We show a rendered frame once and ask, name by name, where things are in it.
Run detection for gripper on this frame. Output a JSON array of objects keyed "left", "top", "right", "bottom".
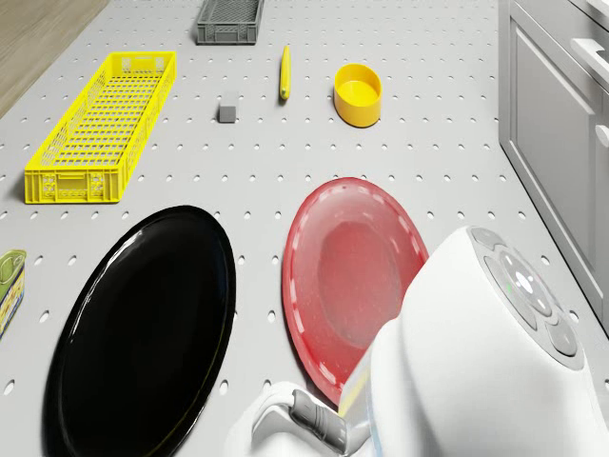
[{"left": 223, "top": 379, "right": 371, "bottom": 457}]

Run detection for red plate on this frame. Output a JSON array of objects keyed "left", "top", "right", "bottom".
[{"left": 281, "top": 177, "right": 430, "bottom": 405}]

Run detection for flat-sided can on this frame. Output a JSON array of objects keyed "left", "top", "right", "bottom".
[{"left": 0, "top": 249, "right": 28, "bottom": 339}]

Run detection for black plate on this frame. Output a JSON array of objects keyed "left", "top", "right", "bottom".
[{"left": 43, "top": 205, "right": 238, "bottom": 457}]

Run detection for white cabinet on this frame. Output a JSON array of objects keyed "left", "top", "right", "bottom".
[{"left": 497, "top": 0, "right": 609, "bottom": 335}]

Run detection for grey cube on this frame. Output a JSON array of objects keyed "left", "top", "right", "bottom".
[{"left": 218, "top": 90, "right": 239, "bottom": 124}]

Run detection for yellow basket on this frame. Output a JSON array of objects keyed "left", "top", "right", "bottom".
[{"left": 24, "top": 50, "right": 178, "bottom": 205}]

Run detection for banana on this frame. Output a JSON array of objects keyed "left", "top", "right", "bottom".
[{"left": 278, "top": 45, "right": 292, "bottom": 102}]

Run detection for yellow bowl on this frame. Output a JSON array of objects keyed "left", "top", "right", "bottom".
[{"left": 333, "top": 63, "right": 383, "bottom": 129}]

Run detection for dark grey basket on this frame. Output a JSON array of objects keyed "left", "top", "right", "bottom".
[{"left": 195, "top": 0, "right": 265, "bottom": 47}]

